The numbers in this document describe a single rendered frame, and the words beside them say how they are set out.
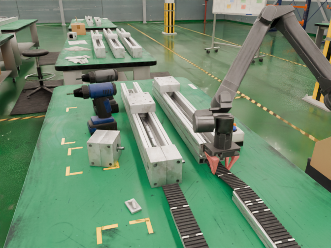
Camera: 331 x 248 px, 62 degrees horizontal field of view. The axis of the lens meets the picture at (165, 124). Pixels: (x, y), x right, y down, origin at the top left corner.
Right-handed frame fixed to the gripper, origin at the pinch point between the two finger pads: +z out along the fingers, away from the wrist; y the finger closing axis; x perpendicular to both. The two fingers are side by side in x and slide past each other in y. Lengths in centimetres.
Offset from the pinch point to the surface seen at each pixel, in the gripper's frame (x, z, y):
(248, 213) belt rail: 22.2, 0.0, 4.0
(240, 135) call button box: -13.1, -5.6, -15.4
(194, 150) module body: -11.4, -2.6, 4.7
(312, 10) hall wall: -778, -76, -789
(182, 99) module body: -50, -11, -5
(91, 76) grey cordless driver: -63, -22, 36
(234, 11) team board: -516, -63, -313
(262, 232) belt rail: 28.9, 0.4, 4.4
